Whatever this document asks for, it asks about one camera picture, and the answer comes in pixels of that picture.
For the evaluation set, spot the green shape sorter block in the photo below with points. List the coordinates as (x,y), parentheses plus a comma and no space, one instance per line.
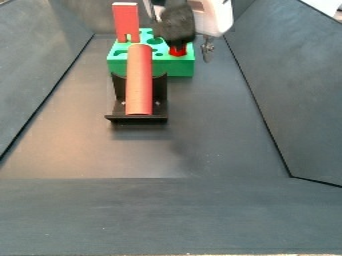
(165,63)

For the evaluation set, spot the short red hexagonal peg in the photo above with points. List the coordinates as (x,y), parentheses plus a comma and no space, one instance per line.
(178,52)

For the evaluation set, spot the long red cylinder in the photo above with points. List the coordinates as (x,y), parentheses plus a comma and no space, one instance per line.
(139,80)

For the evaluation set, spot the black curved cradle fixture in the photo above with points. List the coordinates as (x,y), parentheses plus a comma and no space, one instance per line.
(159,102)

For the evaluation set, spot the red arch block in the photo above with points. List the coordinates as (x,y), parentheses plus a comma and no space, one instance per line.
(126,21)

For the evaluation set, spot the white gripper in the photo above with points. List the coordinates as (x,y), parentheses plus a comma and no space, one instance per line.
(214,19)

